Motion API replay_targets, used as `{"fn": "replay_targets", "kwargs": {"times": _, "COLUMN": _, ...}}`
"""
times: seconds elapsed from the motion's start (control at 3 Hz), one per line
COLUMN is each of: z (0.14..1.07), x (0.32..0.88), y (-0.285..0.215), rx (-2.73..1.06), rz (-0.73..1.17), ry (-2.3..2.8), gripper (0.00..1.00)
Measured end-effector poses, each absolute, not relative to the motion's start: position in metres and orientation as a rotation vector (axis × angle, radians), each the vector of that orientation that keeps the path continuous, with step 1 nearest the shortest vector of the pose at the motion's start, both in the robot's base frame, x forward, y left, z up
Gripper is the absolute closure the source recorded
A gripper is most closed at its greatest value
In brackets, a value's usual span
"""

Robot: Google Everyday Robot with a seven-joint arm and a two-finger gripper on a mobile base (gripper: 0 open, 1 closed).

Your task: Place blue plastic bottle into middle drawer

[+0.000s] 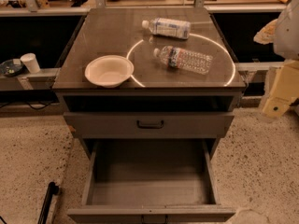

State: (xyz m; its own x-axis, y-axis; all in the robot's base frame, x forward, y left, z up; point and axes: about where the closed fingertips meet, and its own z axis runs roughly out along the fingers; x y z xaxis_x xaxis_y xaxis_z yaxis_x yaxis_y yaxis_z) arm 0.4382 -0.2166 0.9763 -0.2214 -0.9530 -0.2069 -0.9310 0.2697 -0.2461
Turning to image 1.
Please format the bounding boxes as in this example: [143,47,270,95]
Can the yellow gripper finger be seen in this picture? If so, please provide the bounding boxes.
[261,60,299,119]

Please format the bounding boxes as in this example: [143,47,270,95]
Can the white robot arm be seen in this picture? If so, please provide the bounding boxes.
[253,0,299,119]

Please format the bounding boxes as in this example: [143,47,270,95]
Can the red label clear bottle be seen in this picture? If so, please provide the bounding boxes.
[153,46,213,75]

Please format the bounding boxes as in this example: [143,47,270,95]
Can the grey drawer cabinet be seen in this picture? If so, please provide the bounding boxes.
[53,7,245,152]

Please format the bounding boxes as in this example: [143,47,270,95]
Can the open grey lower drawer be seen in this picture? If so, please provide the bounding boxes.
[67,139,235,224]

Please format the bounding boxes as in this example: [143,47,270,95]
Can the closed grey drawer front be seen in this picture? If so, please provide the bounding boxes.
[64,112,234,139]

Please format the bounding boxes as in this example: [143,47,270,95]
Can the white paper bowl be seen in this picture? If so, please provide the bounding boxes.
[85,55,134,88]

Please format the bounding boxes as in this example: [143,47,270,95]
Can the black bar on floor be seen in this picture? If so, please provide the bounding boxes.
[37,182,60,224]

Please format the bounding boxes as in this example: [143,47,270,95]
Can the white paper cup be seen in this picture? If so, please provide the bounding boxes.
[21,53,40,74]

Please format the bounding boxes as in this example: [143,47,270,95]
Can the dark small dish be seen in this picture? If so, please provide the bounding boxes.
[0,59,24,77]

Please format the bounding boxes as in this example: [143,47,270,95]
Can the black drawer handle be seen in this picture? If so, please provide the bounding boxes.
[136,120,164,129]

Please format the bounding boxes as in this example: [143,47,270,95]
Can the metal shelf rail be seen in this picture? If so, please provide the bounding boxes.
[0,68,60,91]

